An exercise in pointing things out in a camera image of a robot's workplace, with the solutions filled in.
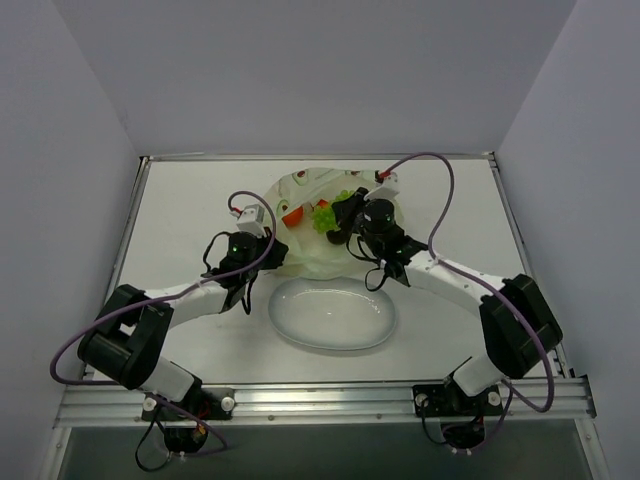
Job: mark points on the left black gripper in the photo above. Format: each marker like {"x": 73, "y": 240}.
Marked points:
{"x": 275, "y": 250}

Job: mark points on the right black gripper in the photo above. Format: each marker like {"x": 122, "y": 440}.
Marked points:
{"x": 347, "y": 211}

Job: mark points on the green fake grapes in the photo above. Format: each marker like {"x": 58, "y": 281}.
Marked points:
{"x": 324, "y": 219}

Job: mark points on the orange fake fruit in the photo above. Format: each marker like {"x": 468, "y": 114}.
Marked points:
{"x": 294, "y": 217}

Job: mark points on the translucent plastic bag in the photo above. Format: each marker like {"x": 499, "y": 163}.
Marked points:
{"x": 311, "y": 255}

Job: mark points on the dark round fake fruit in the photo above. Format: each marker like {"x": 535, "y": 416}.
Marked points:
{"x": 338, "y": 237}

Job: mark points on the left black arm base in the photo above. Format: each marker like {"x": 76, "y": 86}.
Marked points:
{"x": 185, "y": 424}

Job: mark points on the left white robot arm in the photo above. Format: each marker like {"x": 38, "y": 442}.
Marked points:
{"x": 126, "y": 345}

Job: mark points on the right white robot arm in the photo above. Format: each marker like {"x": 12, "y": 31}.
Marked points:
{"x": 518, "y": 326}

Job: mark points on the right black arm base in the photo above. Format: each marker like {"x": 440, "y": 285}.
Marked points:
{"x": 449, "y": 418}

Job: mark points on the white oval plate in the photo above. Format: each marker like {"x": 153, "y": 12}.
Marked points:
{"x": 332, "y": 315}

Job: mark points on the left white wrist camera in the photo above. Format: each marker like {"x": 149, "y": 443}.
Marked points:
{"x": 250, "y": 220}

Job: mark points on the aluminium front rail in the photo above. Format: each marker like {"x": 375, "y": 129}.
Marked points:
{"x": 306, "y": 404}

